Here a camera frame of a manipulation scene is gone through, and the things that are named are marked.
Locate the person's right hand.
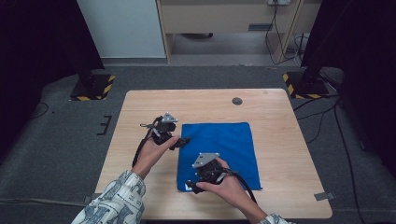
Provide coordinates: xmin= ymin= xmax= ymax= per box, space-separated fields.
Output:
xmin=195 ymin=157 xmax=255 ymax=213

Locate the black hanging cable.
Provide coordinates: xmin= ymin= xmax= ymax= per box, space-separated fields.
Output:
xmin=263 ymin=0 xmax=304 ymax=66

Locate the pale floor cable strip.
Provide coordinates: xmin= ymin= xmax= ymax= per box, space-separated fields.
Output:
xmin=0 ymin=197 xmax=92 ymax=208

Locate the black curtain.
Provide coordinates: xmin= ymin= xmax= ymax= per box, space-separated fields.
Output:
xmin=0 ymin=0 xmax=106 ymax=158
xmin=300 ymin=0 xmax=396 ymax=179

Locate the white cabinet panel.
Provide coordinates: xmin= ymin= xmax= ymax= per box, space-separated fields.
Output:
xmin=76 ymin=0 xmax=167 ymax=60

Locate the black gripper strap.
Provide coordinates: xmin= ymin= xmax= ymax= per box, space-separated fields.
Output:
xmin=228 ymin=168 xmax=259 ymax=205
xmin=132 ymin=115 xmax=164 ymax=168

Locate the grey tape piece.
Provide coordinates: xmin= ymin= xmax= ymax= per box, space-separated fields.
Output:
xmin=313 ymin=191 xmax=337 ymax=202
xmin=82 ymin=192 xmax=102 ymax=205

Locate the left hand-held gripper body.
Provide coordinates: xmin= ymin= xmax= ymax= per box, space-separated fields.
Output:
xmin=150 ymin=111 xmax=179 ymax=147

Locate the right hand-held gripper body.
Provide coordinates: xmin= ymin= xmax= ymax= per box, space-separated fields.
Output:
xmin=191 ymin=151 xmax=233 ymax=186

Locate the long black floor cable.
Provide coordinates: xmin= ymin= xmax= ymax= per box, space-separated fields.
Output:
xmin=332 ymin=104 xmax=368 ymax=224

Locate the light wooden desk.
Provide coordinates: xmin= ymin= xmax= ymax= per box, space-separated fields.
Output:
xmin=155 ymin=0 xmax=323 ymax=65

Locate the grey desk label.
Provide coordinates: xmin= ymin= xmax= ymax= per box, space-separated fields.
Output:
xmin=247 ymin=22 xmax=275 ymax=33

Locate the striped black stand base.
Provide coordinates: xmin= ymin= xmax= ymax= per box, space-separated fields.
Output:
xmin=282 ymin=71 xmax=332 ymax=100
xmin=69 ymin=73 xmax=117 ymax=102

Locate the thin black floor cable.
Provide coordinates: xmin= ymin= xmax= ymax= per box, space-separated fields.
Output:
xmin=30 ymin=101 xmax=50 ymax=120

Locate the person's left hand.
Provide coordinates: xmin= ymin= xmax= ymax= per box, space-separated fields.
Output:
xmin=131 ymin=135 xmax=180 ymax=179

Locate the blue cloth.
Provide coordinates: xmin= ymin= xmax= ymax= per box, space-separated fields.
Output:
xmin=176 ymin=121 xmax=262 ymax=192

